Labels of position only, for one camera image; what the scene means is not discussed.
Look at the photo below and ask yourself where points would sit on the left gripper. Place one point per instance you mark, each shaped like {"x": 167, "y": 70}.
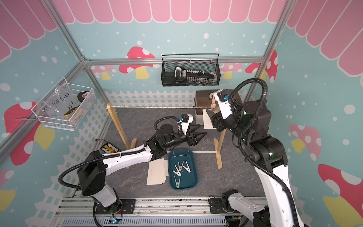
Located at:
{"x": 194, "y": 141}

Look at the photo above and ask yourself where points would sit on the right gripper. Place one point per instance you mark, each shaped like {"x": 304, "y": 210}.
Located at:
{"x": 217, "y": 119}

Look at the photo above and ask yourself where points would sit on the pink clothespin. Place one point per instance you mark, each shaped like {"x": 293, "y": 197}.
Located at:
{"x": 180, "y": 166}
{"x": 213, "y": 103}

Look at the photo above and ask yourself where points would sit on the white postcard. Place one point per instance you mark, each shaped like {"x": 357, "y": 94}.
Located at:
{"x": 166, "y": 168}
{"x": 206, "y": 121}
{"x": 154, "y": 176}
{"x": 160, "y": 171}

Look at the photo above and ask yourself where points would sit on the white clothespin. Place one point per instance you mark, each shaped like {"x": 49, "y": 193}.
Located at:
{"x": 186, "y": 166}
{"x": 177, "y": 171}

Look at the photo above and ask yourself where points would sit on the green clothespin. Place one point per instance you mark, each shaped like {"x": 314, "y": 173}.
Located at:
{"x": 177, "y": 182}

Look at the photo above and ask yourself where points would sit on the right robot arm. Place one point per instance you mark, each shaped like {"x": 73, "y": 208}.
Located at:
{"x": 249, "y": 123}

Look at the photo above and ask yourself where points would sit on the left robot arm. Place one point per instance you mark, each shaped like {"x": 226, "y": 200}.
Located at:
{"x": 89, "y": 176}

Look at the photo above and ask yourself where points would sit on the brown lid storage box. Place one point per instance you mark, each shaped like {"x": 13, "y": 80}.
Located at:
{"x": 203, "y": 101}

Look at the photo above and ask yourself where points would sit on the wooden drying rack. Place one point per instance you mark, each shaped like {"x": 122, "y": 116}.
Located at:
{"x": 217, "y": 142}

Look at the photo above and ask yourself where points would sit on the teal plastic tray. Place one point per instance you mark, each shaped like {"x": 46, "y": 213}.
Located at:
{"x": 188, "y": 180}

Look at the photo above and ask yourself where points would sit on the black socket tool set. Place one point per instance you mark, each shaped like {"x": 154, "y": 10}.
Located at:
{"x": 195, "y": 77}

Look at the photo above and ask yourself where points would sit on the black yellow small device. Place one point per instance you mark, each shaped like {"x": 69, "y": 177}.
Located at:
{"x": 109, "y": 148}

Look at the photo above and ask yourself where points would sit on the black tape roll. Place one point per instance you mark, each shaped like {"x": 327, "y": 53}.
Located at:
{"x": 81, "y": 96}

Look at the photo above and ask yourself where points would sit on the yellow black utility knife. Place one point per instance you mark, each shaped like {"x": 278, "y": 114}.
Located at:
{"x": 70, "y": 112}

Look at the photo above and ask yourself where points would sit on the clear plastic bag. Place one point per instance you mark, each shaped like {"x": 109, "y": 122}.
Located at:
{"x": 61, "y": 100}

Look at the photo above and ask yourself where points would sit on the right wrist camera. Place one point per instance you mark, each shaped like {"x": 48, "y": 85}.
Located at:
{"x": 222, "y": 97}

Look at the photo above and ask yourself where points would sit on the black mesh wall basket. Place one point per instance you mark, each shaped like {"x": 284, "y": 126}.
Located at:
{"x": 199, "y": 62}

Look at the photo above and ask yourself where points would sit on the white wire wall basket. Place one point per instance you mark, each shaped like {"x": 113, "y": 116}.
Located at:
{"x": 49, "y": 118}

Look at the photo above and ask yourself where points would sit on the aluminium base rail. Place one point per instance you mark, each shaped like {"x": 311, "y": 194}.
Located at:
{"x": 145, "y": 212}

